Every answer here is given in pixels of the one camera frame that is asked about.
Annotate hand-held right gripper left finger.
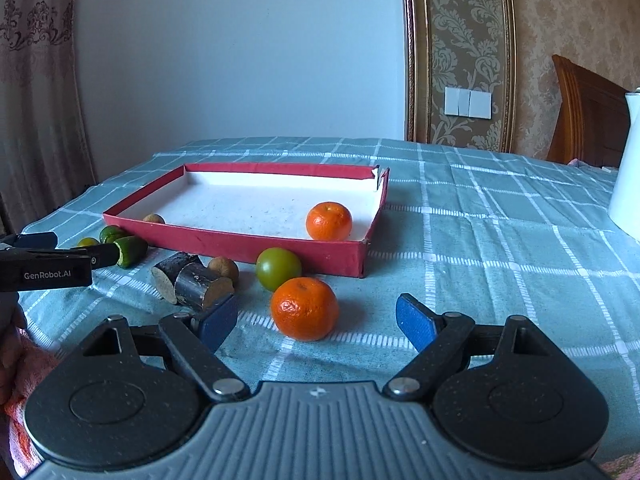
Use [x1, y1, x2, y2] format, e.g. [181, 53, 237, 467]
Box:
[75, 294, 251, 403]

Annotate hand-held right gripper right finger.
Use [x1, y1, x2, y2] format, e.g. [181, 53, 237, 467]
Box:
[382, 294, 556, 403]

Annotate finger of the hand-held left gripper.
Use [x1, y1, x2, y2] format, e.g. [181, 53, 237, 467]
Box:
[0, 242, 121, 270]
[0, 232, 58, 251]

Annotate small green cucumbers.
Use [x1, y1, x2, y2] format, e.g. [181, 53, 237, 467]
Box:
[116, 235, 149, 268]

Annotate dark sugarcane piece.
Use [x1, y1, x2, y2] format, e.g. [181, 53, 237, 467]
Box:
[175, 262, 236, 313]
[150, 252, 202, 305]

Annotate orange mandarin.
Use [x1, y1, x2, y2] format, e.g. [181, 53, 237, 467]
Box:
[306, 201, 353, 242]
[270, 277, 340, 342]

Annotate red cardboard box tray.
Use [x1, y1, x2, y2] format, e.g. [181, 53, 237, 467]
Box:
[102, 162, 391, 279]

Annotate large green tangerine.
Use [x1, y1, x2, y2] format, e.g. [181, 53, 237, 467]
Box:
[256, 247, 303, 292]

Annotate teal checked bed sheet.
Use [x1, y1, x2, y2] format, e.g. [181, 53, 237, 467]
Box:
[10, 137, 640, 476]

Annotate beige patterned curtain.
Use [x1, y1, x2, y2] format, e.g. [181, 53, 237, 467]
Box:
[0, 0, 98, 236]

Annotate white jug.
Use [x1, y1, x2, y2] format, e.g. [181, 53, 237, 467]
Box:
[607, 89, 640, 241]

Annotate wooden headboard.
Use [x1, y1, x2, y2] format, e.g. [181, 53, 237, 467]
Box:
[546, 54, 633, 168]

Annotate white wall switch panel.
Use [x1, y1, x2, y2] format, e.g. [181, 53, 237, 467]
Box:
[444, 86, 493, 120]

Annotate gold decorative wall frame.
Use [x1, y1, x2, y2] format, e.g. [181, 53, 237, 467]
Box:
[400, 0, 518, 153]

